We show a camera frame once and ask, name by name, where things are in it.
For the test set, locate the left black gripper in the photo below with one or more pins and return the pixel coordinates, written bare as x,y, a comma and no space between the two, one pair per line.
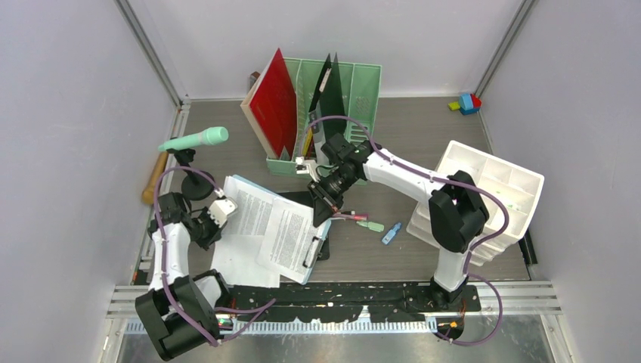
215,234

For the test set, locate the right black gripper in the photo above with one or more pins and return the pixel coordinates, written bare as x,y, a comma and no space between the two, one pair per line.
325,205

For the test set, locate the yellow book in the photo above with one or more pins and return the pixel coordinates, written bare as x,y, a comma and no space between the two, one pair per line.
307,143

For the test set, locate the black book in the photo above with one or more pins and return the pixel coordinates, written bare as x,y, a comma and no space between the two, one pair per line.
327,99

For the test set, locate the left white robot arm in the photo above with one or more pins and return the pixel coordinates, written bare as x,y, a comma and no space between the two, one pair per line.
178,310

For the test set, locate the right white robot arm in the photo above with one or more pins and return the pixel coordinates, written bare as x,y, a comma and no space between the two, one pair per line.
457,212

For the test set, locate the black clipboard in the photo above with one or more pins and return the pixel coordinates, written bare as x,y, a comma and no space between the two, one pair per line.
305,198

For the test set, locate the pink pen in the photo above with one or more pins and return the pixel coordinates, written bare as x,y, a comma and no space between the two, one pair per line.
349,216

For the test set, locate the black microphone stand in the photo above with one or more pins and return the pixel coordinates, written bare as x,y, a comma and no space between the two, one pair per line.
194,186

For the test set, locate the green highlighter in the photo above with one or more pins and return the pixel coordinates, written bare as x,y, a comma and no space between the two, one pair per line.
373,226

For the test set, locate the mint green microphone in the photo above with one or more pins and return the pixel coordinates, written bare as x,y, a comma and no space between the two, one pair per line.
208,137

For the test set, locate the red notebook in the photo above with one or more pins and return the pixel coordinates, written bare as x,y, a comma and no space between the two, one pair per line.
270,108

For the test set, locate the green file organizer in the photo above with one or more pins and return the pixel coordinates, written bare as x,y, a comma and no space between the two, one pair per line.
360,88

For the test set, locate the colourful toy blocks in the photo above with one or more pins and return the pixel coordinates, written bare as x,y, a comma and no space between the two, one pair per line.
466,104

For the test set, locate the white drawer organizer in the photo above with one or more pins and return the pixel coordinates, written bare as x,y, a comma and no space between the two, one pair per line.
517,188

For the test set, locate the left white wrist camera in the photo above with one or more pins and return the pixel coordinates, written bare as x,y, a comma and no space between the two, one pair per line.
222,208

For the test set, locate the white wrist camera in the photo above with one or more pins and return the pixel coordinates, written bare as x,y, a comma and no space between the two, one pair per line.
222,208
305,166

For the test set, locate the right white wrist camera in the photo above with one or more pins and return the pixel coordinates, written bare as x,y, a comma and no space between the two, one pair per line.
305,166

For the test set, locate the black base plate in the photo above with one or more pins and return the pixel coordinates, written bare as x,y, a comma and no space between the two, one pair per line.
340,302

